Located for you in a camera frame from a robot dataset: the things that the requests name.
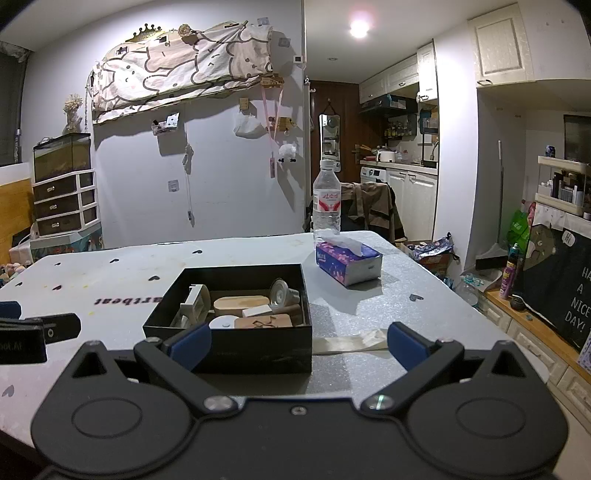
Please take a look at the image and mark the white kitchen base cabinet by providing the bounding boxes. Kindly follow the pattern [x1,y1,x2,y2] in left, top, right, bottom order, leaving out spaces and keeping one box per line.
[385,166,437,241]

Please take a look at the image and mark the white storage rack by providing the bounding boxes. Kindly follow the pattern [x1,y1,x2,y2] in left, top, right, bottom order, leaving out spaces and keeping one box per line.
[536,156,591,217]

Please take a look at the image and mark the teal patterned box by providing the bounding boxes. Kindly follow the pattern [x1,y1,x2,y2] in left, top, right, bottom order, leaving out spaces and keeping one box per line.
[30,220,105,260]

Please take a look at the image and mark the black storage box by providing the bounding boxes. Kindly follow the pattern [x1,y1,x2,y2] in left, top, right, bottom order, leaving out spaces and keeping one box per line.
[142,264,314,361]

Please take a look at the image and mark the gold crown ornament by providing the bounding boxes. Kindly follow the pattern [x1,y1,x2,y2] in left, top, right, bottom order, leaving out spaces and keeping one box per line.
[124,23,162,43]

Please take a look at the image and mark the broom with dustpan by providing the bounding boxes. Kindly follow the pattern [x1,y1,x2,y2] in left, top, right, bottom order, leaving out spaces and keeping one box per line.
[475,141,509,271]

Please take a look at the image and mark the green plastic bag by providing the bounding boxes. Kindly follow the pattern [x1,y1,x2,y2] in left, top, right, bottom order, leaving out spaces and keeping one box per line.
[508,209,532,254]

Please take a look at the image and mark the grey plastic press mold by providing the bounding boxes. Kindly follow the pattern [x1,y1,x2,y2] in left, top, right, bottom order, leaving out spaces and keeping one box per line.
[178,284,211,328]

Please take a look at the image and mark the dark window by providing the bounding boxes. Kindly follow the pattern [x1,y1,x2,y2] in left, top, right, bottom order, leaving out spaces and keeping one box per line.
[0,41,29,167]

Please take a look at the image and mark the clear water bottle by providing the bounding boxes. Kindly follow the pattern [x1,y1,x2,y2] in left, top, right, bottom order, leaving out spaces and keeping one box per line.
[313,159,342,245]

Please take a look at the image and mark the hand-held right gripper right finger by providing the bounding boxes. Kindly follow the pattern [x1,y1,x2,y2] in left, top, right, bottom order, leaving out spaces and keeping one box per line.
[359,322,550,411]

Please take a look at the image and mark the white stamp with wooden handle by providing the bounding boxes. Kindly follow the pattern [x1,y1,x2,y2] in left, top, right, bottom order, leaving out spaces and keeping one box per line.
[273,301,303,324]

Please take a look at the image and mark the clear round plastic case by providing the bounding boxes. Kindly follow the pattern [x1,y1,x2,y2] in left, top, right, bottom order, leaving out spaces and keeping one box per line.
[269,278,302,311]

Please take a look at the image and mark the purple spray can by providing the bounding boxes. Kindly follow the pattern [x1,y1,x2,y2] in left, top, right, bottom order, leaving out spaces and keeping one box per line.
[499,244,520,300]

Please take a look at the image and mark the pile of plush toys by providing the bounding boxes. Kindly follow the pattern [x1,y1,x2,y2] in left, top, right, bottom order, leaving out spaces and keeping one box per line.
[0,261,33,289]

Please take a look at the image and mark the purple tissue pack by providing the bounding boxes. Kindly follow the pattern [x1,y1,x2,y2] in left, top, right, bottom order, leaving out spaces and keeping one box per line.
[315,232,383,288]

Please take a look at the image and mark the pink ribbon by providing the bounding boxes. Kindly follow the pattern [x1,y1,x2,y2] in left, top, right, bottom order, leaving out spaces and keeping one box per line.
[261,85,284,178]

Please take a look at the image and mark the cream paper strip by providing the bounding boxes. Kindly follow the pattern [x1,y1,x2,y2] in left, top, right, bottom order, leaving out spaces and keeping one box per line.
[313,329,391,355]

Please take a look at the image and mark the white plastic drawer unit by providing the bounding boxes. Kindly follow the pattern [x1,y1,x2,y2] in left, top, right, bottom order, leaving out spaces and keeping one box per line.
[31,168,100,238]

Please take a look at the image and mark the white plastic bag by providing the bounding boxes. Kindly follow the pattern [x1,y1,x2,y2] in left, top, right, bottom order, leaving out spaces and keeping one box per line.
[233,111,266,138]

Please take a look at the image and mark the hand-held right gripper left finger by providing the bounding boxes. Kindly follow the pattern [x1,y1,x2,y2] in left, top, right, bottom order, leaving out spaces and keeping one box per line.
[51,322,238,414]

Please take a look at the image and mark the glass aquarium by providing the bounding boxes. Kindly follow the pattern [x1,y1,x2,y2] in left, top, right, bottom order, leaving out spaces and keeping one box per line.
[32,133,92,183]

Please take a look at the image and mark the hanging grey cable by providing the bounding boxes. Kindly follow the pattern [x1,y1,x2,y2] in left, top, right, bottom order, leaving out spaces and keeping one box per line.
[182,143,195,227]

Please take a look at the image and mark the black printed cloth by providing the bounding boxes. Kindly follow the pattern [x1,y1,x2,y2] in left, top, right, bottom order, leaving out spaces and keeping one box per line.
[522,203,591,354]

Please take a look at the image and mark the purple printed bags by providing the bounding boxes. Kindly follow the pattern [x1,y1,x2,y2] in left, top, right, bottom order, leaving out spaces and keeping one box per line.
[406,235,458,274]

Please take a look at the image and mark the dried flower bouquet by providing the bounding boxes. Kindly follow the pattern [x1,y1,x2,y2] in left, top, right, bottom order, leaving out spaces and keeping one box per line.
[62,93,84,136]

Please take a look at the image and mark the white overhead cabinet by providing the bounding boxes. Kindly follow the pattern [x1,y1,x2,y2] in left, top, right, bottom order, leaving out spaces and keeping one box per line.
[468,4,591,86]

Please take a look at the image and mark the white kitchen wall cabinets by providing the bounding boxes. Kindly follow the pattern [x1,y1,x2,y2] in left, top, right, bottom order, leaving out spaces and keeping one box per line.
[359,41,438,104]

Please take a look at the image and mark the carved wooden block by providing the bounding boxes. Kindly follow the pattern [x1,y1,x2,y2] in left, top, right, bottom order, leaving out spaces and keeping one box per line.
[235,314,293,329]

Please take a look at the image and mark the white washing machine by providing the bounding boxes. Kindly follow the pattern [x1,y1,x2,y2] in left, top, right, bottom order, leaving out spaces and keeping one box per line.
[360,166,389,186]

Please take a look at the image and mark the printed blanket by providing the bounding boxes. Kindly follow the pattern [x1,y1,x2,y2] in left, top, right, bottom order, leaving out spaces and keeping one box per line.
[90,21,273,124]

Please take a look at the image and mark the white base drawer cabinet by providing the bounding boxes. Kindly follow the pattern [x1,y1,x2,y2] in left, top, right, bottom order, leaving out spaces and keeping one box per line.
[478,286,591,407]

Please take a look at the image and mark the chair with brown jacket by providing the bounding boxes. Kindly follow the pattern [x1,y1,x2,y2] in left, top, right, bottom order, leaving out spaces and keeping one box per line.
[305,181,404,243]

